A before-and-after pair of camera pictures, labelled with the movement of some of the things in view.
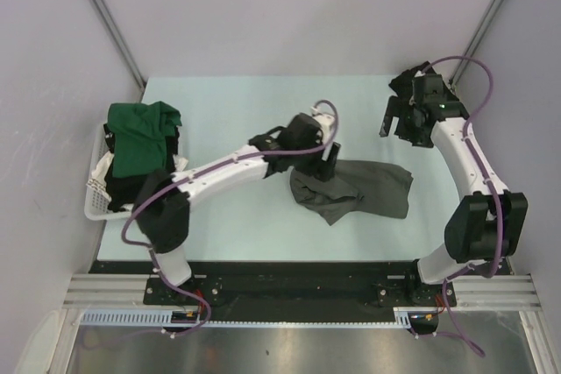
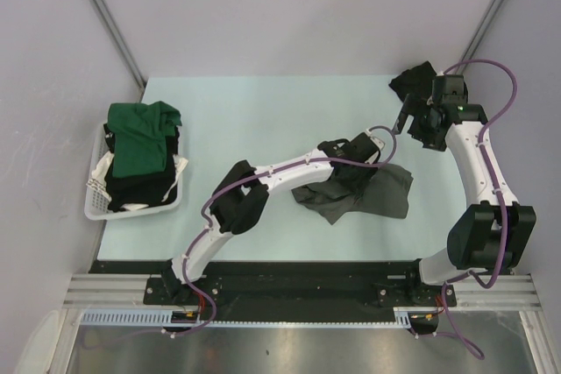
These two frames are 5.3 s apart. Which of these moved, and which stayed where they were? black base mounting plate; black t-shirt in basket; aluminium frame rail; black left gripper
Moved: black left gripper
Stayed: aluminium frame rail; black t-shirt in basket; black base mounting plate
